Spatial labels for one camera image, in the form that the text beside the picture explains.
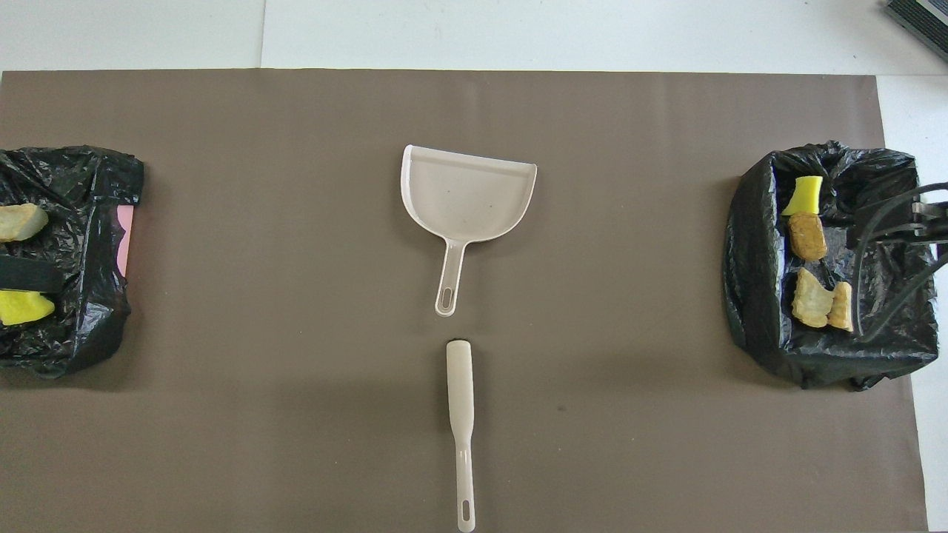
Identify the black ribbed device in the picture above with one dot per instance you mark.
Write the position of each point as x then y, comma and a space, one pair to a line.
922, 18

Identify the yellow sponge piece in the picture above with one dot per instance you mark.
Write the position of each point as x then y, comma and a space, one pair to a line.
803, 195
21, 306

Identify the beige hand brush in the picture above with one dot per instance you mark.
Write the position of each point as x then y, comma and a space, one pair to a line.
460, 392

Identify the brown toy bread loaf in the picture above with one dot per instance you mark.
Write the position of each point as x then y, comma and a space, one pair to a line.
807, 235

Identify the brown table mat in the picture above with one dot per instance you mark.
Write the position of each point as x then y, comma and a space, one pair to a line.
629, 333

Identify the beige plastic dustpan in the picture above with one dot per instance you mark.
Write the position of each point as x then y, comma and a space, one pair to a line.
466, 196

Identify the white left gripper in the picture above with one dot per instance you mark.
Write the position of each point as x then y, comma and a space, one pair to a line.
26, 274

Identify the black bag-lined bin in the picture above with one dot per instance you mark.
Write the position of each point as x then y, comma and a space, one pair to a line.
881, 333

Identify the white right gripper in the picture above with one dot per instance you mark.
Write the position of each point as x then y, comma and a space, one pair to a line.
885, 222

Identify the pale yellow foam chunk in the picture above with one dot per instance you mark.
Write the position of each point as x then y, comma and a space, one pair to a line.
18, 220

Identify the toy croissant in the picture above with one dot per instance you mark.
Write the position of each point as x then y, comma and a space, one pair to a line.
812, 296
843, 305

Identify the pink bin with black bag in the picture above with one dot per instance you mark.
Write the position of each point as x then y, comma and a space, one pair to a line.
74, 222

